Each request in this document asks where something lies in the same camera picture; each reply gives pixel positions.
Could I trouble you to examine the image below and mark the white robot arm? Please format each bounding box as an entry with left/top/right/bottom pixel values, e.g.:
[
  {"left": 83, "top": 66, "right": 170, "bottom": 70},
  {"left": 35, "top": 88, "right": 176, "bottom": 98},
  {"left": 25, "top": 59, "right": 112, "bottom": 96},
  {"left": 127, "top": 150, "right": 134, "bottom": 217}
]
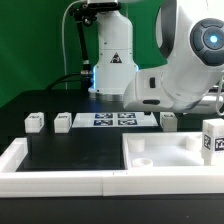
[{"left": 87, "top": 0, "right": 224, "bottom": 114}]

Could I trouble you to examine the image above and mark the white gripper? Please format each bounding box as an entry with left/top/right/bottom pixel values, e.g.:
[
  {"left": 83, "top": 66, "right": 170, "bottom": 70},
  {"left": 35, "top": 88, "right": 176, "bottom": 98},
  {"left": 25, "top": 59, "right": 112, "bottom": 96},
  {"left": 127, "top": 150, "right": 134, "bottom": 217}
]
[{"left": 123, "top": 66, "right": 177, "bottom": 112}]

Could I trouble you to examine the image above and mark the white square table top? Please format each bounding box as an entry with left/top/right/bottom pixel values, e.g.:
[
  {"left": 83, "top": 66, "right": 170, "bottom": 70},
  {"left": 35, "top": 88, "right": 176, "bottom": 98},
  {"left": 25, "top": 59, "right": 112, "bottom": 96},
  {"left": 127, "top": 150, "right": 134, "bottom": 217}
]
[{"left": 122, "top": 132, "right": 224, "bottom": 175}]

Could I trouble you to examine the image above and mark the white U-shaped obstacle fence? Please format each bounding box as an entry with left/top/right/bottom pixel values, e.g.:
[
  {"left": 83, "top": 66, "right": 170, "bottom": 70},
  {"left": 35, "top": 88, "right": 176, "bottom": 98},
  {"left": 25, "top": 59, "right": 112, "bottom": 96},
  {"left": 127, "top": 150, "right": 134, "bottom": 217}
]
[{"left": 0, "top": 138, "right": 224, "bottom": 197}]

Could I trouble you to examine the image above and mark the white sheet with tags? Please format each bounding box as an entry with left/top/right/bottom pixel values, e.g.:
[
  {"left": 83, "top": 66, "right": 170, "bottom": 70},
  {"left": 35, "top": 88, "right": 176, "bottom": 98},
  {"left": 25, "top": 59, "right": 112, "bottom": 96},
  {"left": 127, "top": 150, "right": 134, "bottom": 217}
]
[{"left": 72, "top": 112, "right": 158, "bottom": 128}]

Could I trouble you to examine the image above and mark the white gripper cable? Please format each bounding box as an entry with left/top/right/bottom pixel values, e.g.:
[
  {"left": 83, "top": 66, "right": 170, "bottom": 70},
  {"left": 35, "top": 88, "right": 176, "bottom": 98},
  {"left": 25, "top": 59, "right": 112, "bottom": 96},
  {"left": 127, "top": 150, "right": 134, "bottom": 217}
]
[{"left": 214, "top": 73, "right": 224, "bottom": 118}]

